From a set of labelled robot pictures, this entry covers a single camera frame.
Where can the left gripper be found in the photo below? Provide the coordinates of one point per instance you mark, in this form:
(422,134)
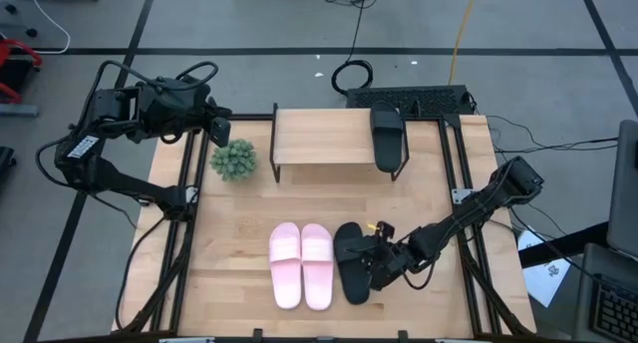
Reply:
(219,131)

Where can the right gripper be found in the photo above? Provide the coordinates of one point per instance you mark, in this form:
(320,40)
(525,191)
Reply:
(394,263)

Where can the black slide sandal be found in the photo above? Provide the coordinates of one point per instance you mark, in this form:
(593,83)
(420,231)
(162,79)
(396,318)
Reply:
(386,138)
(349,288)

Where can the pink slide sandal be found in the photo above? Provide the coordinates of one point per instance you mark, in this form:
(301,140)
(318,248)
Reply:
(285,273)
(317,278)

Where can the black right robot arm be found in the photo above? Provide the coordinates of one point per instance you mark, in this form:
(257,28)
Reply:
(478,203)

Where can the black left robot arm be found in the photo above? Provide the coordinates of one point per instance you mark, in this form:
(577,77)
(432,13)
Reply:
(124,183)

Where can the green artificial plant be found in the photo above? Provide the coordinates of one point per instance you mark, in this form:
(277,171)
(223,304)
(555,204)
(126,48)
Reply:
(233,159)

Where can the yellow tag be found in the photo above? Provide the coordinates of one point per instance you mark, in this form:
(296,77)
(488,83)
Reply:
(371,227)

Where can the black keyboard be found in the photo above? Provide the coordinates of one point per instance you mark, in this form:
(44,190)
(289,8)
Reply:
(433,100)

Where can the white paper sheet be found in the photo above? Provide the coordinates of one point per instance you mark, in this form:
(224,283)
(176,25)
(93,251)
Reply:
(543,283)

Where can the black stand base bar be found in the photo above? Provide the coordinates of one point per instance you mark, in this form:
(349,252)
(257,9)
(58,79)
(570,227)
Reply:
(563,243)

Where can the red step stool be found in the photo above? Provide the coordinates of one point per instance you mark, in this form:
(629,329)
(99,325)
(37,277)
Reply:
(15,74)

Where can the grey laptop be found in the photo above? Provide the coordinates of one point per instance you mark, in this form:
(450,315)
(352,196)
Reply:
(623,193)

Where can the black aluminium rig frame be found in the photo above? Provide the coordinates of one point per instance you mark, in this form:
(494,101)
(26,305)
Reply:
(249,117)

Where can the wooden shelf black frame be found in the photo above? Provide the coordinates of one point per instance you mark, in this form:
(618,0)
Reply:
(319,136)

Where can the silver mounting bracket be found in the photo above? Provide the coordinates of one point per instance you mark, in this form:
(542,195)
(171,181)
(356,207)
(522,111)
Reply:
(461,196)

